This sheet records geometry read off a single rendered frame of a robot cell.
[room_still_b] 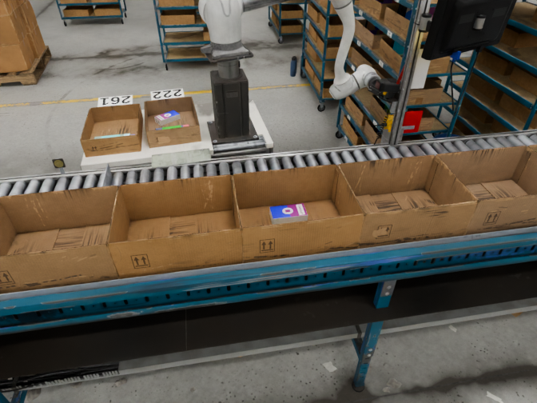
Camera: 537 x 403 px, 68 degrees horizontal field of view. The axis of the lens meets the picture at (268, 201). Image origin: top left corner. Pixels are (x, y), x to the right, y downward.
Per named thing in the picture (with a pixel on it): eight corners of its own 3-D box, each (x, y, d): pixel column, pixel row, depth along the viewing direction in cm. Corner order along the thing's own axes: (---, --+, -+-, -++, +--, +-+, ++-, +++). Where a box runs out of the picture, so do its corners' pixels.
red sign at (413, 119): (417, 131, 220) (423, 109, 212) (418, 132, 219) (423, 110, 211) (390, 133, 218) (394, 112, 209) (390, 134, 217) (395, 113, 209)
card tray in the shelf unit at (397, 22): (383, 22, 262) (385, 5, 255) (426, 20, 266) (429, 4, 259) (409, 41, 231) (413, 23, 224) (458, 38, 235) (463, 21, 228)
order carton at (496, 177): (511, 180, 168) (527, 145, 158) (562, 225, 146) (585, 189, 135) (423, 189, 163) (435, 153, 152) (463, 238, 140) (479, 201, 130)
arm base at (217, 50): (197, 49, 204) (196, 37, 200) (239, 43, 210) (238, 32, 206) (205, 60, 191) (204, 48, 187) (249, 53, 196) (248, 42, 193)
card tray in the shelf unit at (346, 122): (342, 125, 362) (343, 114, 356) (374, 122, 365) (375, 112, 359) (356, 147, 331) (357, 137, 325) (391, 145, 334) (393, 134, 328)
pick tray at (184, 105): (193, 111, 248) (192, 96, 241) (201, 141, 219) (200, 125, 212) (146, 116, 242) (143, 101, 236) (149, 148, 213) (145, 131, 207)
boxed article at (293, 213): (269, 213, 150) (269, 206, 148) (303, 209, 152) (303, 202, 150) (272, 226, 145) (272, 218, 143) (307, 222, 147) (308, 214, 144)
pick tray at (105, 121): (143, 118, 240) (140, 103, 234) (141, 151, 211) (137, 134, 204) (93, 123, 235) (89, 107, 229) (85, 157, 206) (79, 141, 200)
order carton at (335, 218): (332, 199, 158) (337, 163, 147) (358, 252, 135) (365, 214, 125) (233, 209, 153) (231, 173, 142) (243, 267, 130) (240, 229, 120)
